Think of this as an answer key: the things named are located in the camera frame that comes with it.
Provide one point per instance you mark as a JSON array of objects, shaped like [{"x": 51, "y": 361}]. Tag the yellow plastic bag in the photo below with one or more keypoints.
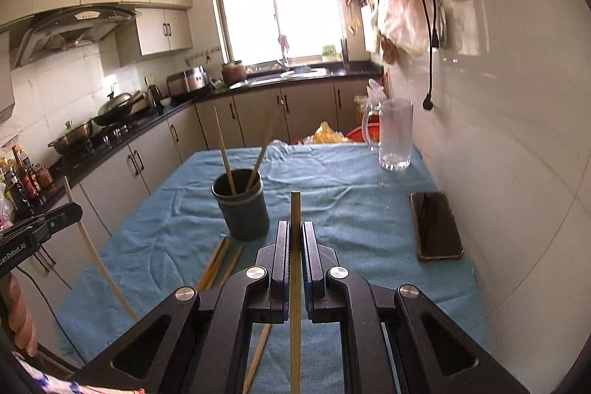
[{"x": 328, "y": 134}]

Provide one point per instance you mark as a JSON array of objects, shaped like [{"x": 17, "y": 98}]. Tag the steel kettle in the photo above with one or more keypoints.
[{"x": 154, "y": 96}]

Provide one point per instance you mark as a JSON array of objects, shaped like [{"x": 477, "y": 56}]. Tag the red plastic basin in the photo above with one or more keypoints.
[{"x": 362, "y": 133}]

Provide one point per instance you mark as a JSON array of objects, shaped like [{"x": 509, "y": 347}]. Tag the row of sauce bottles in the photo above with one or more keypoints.
[{"x": 25, "y": 186}]

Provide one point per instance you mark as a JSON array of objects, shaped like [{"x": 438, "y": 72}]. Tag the hanging pink cloth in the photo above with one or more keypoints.
[{"x": 284, "y": 48}]

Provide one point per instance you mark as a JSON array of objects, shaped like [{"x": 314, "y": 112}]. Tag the black wok with lid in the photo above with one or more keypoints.
[{"x": 115, "y": 110}]

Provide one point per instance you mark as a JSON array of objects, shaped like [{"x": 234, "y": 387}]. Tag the dark chopstick holder cup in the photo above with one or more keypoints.
[{"x": 244, "y": 218}]

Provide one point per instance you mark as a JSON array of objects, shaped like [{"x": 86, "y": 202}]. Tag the black countertop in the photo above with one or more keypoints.
[{"x": 175, "y": 108}]

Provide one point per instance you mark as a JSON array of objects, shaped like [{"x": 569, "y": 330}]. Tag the person's left hand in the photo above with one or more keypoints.
[{"x": 23, "y": 320}]

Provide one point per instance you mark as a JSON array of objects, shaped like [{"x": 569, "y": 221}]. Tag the small white bowl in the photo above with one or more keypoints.
[{"x": 166, "y": 101}]

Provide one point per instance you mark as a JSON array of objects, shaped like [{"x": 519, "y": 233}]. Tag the person's printed clothing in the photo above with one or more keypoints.
[{"x": 55, "y": 382}]

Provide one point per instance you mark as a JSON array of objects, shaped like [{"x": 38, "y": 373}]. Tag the brown clay pot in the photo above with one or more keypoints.
[{"x": 234, "y": 72}]

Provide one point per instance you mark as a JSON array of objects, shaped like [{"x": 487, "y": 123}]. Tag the kitchen sink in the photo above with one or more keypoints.
[{"x": 286, "y": 74}]

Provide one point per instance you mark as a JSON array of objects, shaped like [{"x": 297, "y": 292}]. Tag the black smartphone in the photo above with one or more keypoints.
[{"x": 436, "y": 228}]

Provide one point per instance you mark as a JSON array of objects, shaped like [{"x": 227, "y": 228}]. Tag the clear bag with orange jar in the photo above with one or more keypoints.
[{"x": 369, "y": 98}]

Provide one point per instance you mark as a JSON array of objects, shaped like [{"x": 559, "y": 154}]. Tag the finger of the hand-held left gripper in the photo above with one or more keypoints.
[{"x": 55, "y": 221}]

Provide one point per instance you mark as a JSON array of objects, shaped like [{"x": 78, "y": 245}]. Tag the small cream wall cabinet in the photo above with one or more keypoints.
[{"x": 157, "y": 34}]

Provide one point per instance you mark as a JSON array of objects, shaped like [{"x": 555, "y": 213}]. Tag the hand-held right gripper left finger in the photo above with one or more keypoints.
[{"x": 286, "y": 269}]

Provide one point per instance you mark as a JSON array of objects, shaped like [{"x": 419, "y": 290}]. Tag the blue tablecloth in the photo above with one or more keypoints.
[{"x": 360, "y": 214}]

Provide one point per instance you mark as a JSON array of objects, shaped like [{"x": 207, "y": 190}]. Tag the steel pot with lid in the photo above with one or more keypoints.
[{"x": 71, "y": 138}]

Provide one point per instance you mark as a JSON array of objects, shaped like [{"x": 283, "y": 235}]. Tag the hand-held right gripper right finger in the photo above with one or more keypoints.
[{"x": 308, "y": 269}]

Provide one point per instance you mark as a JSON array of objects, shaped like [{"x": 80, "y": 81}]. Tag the clear glass mug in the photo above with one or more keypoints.
[{"x": 395, "y": 135}]

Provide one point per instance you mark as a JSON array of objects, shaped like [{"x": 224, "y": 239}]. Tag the cream base cabinets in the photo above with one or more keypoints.
[{"x": 258, "y": 112}]

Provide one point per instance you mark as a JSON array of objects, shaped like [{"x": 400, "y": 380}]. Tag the range hood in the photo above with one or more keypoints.
[{"x": 69, "y": 27}]

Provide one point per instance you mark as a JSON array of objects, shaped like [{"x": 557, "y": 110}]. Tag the gas stove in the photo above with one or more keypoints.
[{"x": 111, "y": 133}]

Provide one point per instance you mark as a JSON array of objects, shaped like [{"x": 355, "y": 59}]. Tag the hanging brown dried food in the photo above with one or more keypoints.
[{"x": 389, "y": 50}]

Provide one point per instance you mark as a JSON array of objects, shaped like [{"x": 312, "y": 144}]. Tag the small green plant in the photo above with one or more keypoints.
[{"x": 328, "y": 52}]

